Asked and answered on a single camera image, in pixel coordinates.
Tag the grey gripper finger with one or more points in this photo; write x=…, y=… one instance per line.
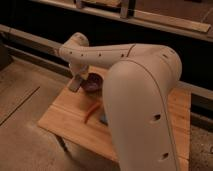
x=75, y=83

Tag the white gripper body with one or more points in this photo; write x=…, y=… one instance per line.
x=79, y=70

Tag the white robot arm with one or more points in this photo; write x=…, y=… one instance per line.
x=135, y=94

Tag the dark ceramic bowl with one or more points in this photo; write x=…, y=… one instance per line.
x=93, y=83

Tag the red chili pepper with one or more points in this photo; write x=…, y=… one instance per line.
x=91, y=110

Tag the wooden table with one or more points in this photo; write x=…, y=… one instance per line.
x=65, y=118

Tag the blue sponge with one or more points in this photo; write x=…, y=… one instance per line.
x=103, y=119

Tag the metal table leg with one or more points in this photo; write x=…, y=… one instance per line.
x=62, y=143

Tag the wooden plank on ledge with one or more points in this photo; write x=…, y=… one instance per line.
x=173, y=21

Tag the metal bracket on ledge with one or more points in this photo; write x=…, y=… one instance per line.
x=127, y=8

